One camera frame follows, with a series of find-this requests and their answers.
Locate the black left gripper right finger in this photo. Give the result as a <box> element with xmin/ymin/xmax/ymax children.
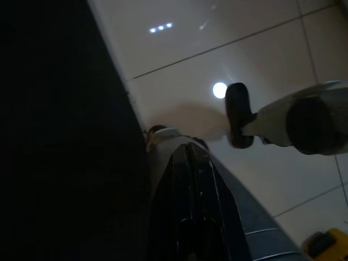
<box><xmin>188</xmin><ymin>141</ymin><xmax>253</xmax><ymax>261</ymax></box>

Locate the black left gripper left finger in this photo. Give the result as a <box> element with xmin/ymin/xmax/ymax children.
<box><xmin>149</xmin><ymin>143</ymin><xmax>197</xmax><ymax>261</ymax></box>

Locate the yellow cup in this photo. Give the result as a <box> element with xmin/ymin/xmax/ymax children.
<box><xmin>301</xmin><ymin>227</ymin><xmax>348</xmax><ymax>261</ymax></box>

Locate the silver robot right leg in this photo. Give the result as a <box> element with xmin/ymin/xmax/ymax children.
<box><xmin>225</xmin><ymin>80</ymin><xmax>348</xmax><ymax>156</ymax></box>

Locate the black floor mat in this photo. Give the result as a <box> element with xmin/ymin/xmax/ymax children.
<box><xmin>0</xmin><ymin>0</ymin><xmax>149</xmax><ymax>261</ymax></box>

